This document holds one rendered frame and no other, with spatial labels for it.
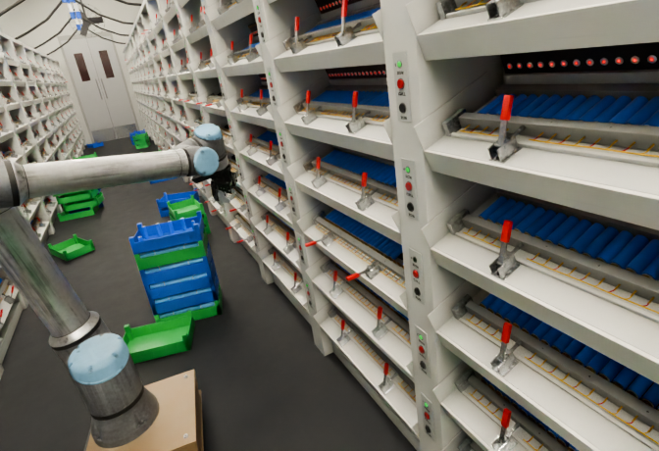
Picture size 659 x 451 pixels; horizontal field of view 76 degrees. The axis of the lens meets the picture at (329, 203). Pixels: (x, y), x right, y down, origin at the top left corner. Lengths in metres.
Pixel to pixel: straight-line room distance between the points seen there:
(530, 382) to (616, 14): 0.57
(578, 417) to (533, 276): 0.22
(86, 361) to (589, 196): 1.26
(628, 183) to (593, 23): 0.18
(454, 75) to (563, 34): 0.27
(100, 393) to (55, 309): 0.28
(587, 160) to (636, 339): 0.23
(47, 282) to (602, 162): 1.35
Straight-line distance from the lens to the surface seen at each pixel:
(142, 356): 2.06
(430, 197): 0.81
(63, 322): 1.51
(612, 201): 0.58
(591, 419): 0.81
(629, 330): 0.66
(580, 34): 0.58
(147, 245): 2.05
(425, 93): 0.77
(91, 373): 1.38
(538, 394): 0.83
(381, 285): 1.10
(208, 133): 1.54
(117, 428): 1.49
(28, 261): 1.43
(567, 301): 0.70
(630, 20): 0.55
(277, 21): 1.40
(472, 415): 1.05
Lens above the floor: 1.12
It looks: 19 degrees down
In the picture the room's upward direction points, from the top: 8 degrees counter-clockwise
